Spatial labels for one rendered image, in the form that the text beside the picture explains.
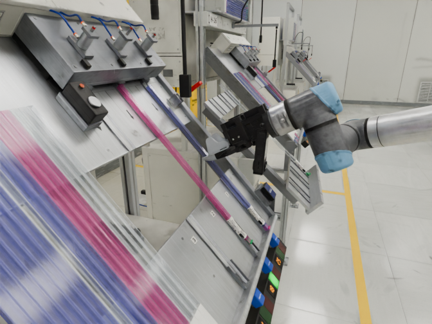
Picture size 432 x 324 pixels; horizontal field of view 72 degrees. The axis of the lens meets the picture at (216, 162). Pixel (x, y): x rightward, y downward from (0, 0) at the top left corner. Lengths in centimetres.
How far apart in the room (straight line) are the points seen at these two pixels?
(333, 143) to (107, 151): 46
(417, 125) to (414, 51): 767
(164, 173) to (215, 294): 142
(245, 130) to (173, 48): 110
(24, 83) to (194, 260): 43
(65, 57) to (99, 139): 15
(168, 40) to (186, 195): 93
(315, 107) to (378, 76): 764
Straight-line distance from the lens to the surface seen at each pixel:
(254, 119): 73
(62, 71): 62
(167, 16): 178
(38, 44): 65
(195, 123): 89
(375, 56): 827
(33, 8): 67
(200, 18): 165
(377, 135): 78
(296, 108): 69
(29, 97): 60
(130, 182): 111
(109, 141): 62
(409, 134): 76
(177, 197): 197
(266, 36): 521
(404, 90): 844
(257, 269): 70
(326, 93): 69
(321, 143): 69
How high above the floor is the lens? 118
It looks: 20 degrees down
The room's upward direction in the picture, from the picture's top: straight up
